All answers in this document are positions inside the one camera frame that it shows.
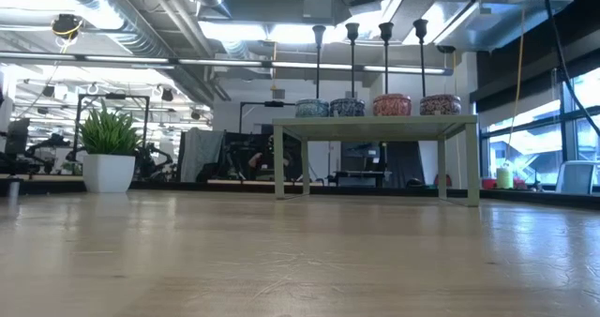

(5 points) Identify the pale green candle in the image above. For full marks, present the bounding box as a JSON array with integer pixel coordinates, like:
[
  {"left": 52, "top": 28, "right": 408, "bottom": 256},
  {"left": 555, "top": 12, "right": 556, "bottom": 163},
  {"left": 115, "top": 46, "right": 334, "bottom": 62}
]
[{"left": 495, "top": 166, "right": 515, "bottom": 190}]

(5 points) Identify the grey metal post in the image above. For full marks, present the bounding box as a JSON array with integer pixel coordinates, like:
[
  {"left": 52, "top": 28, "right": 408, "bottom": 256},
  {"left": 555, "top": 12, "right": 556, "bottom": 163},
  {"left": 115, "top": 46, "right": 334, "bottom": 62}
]
[{"left": 7, "top": 178, "right": 23, "bottom": 205}]

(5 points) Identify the green perforated metal riser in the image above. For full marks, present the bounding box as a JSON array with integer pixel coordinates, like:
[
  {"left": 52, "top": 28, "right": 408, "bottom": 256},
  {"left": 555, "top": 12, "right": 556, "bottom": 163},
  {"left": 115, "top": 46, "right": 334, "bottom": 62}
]
[{"left": 272, "top": 113, "right": 480, "bottom": 208}]

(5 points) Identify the yellow hanging cord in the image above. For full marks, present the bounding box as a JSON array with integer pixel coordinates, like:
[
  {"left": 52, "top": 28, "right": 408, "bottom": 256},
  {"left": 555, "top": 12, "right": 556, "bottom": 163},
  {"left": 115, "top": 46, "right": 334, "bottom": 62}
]
[{"left": 503, "top": 0, "right": 527, "bottom": 164}]

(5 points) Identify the dark red patterned tin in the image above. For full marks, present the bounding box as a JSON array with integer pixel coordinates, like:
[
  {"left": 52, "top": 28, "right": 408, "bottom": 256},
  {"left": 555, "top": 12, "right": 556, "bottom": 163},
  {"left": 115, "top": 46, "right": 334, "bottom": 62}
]
[{"left": 418, "top": 94, "right": 463, "bottom": 117}]

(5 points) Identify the white office chair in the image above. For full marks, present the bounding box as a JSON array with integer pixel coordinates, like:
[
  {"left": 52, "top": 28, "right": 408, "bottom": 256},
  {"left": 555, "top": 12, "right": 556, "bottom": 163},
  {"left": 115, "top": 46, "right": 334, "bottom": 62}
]
[{"left": 555, "top": 159, "right": 600, "bottom": 196}]

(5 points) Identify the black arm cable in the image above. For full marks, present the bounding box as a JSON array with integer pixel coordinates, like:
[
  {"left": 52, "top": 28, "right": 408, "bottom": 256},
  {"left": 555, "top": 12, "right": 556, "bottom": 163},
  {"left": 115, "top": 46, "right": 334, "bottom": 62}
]
[{"left": 542, "top": 0, "right": 600, "bottom": 138}]

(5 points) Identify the grey ceiling box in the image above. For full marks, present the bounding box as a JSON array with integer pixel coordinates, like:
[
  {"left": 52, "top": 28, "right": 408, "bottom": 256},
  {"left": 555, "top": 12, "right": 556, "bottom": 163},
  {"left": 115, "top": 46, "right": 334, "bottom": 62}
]
[{"left": 302, "top": 0, "right": 334, "bottom": 20}]

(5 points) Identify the green plant in white pot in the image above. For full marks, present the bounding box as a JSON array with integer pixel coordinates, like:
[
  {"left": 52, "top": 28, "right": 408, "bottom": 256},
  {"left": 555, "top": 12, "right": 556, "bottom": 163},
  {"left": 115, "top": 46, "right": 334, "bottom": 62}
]
[{"left": 77, "top": 99, "right": 144, "bottom": 194}]

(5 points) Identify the black candlestick holder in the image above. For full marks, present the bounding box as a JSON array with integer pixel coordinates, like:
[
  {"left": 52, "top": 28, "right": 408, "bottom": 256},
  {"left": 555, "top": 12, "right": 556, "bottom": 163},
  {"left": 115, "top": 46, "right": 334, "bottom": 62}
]
[
  {"left": 378, "top": 22, "right": 396, "bottom": 97},
  {"left": 345, "top": 22, "right": 361, "bottom": 100},
  {"left": 412, "top": 18, "right": 430, "bottom": 98},
  {"left": 311, "top": 24, "right": 327, "bottom": 100}
]

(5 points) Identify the person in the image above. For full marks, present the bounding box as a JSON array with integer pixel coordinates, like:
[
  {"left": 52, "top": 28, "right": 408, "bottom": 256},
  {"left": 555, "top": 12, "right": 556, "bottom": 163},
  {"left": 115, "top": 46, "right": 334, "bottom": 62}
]
[{"left": 247, "top": 150, "right": 282, "bottom": 169}]

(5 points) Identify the silver spiral air duct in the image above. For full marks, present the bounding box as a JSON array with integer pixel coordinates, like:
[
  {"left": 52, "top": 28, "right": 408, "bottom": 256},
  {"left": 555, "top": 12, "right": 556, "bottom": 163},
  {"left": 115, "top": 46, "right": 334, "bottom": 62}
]
[{"left": 51, "top": 0, "right": 233, "bottom": 103}]

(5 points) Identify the grey hanging cloth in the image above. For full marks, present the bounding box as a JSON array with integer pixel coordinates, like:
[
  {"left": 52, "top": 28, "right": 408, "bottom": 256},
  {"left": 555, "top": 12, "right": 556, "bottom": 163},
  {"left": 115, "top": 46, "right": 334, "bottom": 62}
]
[{"left": 179, "top": 128, "right": 226, "bottom": 184}]

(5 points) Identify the black aluminium table frame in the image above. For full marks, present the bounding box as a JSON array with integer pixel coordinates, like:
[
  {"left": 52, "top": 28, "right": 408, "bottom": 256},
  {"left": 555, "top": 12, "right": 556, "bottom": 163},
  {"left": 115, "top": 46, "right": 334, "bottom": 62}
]
[{"left": 0, "top": 178, "right": 600, "bottom": 211}]

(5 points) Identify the long ceiling light tube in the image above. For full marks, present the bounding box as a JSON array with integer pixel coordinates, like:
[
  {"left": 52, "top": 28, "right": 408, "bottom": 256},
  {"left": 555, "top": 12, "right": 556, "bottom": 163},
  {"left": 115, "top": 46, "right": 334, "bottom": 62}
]
[{"left": 12, "top": 53, "right": 455, "bottom": 77}]

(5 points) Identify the light blue patterned tin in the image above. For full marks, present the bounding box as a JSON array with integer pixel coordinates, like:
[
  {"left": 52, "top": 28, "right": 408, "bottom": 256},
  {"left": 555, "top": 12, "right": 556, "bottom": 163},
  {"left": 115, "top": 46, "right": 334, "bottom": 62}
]
[{"left": 294, "top": 98, "right": 331, "bottom": 119}]

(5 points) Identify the pink patterned tin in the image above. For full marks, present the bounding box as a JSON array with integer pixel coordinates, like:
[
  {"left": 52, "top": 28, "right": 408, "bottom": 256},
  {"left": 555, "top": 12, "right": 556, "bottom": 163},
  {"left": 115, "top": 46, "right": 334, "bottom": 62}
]
[{"left": 372, "top": 93, "right": 413, "bottom": 117}]

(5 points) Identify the black rig frame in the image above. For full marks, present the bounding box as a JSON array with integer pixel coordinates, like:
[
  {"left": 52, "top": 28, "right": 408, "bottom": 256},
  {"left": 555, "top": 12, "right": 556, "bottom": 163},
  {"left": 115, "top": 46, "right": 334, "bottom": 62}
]
[{"left": 72, "top": 93, "right": 152, "bottom": 164}]

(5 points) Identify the black yellow cord reel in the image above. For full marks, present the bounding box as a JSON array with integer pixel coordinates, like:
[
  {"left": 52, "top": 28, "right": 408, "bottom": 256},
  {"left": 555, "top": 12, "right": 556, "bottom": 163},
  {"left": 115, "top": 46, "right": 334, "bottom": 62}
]
[{"left": 50, "top": 12, "right": 84, "bottom": 40}]

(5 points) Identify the black camera stand frame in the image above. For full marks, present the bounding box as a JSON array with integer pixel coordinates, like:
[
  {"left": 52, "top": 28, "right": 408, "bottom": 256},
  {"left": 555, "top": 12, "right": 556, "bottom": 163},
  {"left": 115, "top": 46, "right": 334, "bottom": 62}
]
[{"left": 238, "top": 99, "right": 299, "bottom": 135}]

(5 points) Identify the dark blue patterned tin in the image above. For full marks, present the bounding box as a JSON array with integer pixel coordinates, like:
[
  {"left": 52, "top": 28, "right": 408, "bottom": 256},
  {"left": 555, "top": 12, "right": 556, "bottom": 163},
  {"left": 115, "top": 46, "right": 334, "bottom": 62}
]
[{"left": 329, "top": 97, "right": 367, "bottom": 118}]

